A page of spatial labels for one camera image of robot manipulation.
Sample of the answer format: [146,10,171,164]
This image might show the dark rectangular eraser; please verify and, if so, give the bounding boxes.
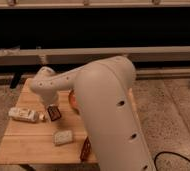
[47,106,61,121]

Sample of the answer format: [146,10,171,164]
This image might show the white plastic bottle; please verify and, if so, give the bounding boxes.
[8,107,45,123]

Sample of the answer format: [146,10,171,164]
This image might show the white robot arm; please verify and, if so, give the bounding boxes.
[30,56,156,171]

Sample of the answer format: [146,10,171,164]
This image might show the white sponge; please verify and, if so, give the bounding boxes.
[54,130,73,146]

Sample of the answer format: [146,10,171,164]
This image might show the orange bowl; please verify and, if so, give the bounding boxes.
[68,90,79,114]

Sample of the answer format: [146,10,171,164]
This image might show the wooden table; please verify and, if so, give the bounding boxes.
[0,77,150,166]

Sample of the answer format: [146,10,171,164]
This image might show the dark red oblong object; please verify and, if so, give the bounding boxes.
[80,138,91,162]

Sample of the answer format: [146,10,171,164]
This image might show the white horizontal shelf rail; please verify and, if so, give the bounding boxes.
[0,46,190,66]

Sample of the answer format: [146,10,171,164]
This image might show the black cable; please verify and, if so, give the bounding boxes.
[153,151,190,171]

